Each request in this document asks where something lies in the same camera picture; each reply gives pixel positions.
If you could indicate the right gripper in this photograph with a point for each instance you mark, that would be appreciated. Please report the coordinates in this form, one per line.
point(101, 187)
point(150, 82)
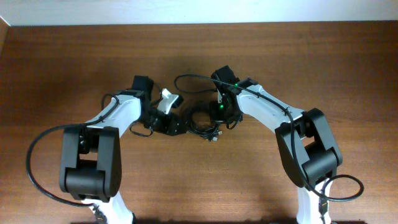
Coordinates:
point(214, 116)

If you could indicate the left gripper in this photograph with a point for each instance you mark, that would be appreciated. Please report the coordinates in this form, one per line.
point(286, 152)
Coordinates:
point(169, 128)

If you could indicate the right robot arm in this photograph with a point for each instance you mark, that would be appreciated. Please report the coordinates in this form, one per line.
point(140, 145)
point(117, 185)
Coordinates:
point(308, 150)

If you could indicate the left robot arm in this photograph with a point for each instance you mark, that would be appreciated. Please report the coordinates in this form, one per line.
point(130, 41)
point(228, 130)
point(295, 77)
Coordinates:
point(91, 168)

